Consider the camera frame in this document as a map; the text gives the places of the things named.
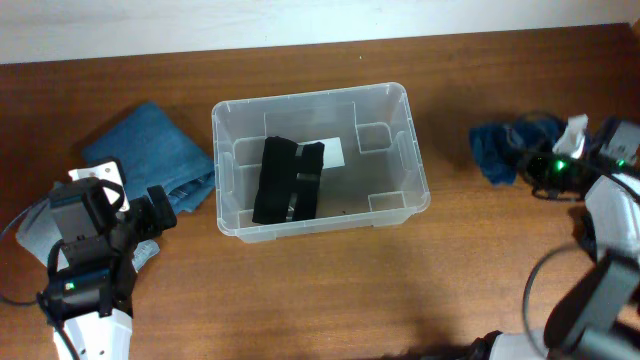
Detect blue taped clothing bundle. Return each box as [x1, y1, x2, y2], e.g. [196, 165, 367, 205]
[469, 111, 566, 186]

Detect light blue jeans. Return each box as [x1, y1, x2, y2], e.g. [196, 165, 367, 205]
[16, 194, 160, 272]

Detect black taped clothing bundle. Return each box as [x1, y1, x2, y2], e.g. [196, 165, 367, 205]
[252, 136, 325, 225]

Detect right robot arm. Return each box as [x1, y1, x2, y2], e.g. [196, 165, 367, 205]
[466, 113, 639, 359]

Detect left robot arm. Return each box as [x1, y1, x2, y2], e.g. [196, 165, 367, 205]
[36, 177, 177, 360]

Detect clear plastic storage container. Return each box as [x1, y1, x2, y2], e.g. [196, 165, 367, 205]
[211, 82, 431, 243]

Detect white label in container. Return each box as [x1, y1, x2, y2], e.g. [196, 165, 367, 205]
[300, 137, 345, 169]

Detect dark navy clothing bundle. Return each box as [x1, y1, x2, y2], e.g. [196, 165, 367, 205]
[578, 212, 598, 263]

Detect dark blue folded jeans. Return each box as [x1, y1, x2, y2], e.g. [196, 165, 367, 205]
[82, 102, 215, 214]

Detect right black camera cable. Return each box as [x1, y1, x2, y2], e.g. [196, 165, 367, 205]
[504, 110, 640, 360]

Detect black camera cable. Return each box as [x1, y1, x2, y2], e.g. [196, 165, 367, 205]
[0, 179, 126, 360]
[504, 110, 640, 360]

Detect left black camera cable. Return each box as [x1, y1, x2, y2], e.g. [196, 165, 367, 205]
[0, 179, 126, 360]

